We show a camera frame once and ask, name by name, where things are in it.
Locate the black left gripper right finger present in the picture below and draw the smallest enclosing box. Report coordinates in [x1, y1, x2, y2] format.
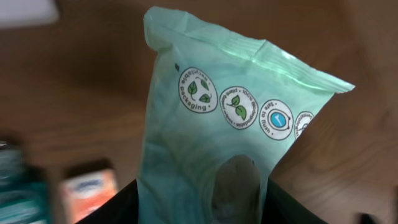
[266, 179, 326, 224]

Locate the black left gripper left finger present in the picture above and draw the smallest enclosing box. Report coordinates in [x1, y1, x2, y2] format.
[76, 179, 139, 224]

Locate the orange Kleenex tissue pack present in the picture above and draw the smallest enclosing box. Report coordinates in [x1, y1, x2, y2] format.
[59, 159, 119, 223]

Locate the blue Listerine mouthwash bottle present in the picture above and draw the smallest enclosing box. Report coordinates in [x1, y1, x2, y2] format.
[1, 141, 51, 224]

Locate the mint green wipes pack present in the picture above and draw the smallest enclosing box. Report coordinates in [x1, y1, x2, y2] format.
[137, 7, 353, 223]

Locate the white barcode scanner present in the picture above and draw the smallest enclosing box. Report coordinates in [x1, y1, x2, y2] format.
[1, 0, 60, 29]

